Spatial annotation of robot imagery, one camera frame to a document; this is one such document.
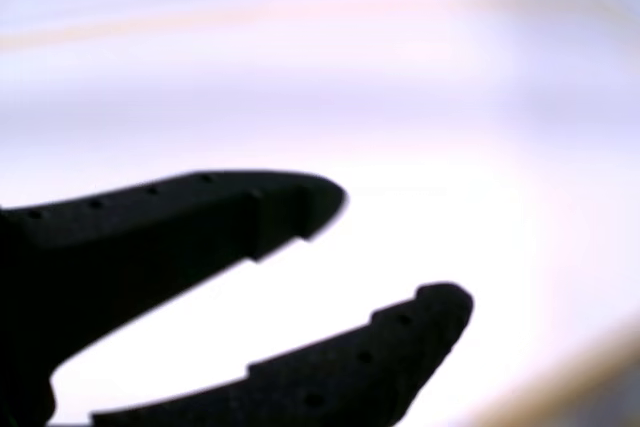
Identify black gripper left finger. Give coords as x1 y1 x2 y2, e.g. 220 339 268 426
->
0 169 349 427

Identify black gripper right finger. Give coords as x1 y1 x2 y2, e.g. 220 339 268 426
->
91 282 475 427

